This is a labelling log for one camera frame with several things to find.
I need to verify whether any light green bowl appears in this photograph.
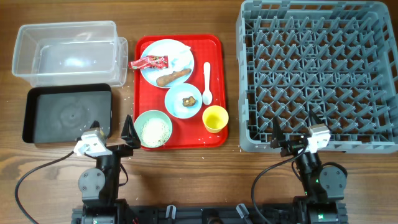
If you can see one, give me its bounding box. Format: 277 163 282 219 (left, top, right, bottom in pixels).
134 110 173 148

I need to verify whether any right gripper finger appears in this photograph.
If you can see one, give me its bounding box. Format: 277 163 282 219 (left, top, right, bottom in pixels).
308 110 323 126
272 116 285 142

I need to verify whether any brown mushroom piece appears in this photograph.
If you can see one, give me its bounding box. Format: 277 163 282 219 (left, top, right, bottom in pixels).
182 96 197 107

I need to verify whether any yellow plastic cup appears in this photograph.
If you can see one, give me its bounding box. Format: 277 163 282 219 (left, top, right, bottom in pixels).
202 105 229 133

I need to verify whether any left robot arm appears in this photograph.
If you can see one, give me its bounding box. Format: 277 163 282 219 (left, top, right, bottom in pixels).
72 115 141 224

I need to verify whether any red serving tray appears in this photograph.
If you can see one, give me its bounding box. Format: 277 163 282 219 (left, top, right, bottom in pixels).
133 34 228 150

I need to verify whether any white napkin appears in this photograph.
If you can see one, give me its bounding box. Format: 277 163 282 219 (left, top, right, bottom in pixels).
168 45 190 72

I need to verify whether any white plastic spoon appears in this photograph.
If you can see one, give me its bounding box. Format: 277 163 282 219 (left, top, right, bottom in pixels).
202 62 213 105

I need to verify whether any large light blue plate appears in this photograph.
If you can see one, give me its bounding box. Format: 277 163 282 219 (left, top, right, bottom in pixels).
141 39 195 88

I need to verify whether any grey dishwasher rack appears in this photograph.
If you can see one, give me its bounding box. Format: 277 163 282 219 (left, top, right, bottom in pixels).
236 1 397 154

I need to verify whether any clear plastic waste bin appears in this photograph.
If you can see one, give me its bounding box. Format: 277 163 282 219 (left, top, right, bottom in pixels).
12 21 128 87

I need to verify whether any red snack wrapper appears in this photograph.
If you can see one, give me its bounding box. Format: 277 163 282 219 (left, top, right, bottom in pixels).
128 55 169 70

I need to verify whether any white rice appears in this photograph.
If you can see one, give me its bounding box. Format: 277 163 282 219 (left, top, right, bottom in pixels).
141 118 171 148

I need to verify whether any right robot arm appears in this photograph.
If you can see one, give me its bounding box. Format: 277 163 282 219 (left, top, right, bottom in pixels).
271 111 348 224

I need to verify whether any small light blue plate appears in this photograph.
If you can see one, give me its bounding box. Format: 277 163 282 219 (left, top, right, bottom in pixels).
165 83 202 119

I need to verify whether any black food waste tray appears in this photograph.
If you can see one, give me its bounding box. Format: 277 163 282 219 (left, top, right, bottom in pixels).
22 83 113 144

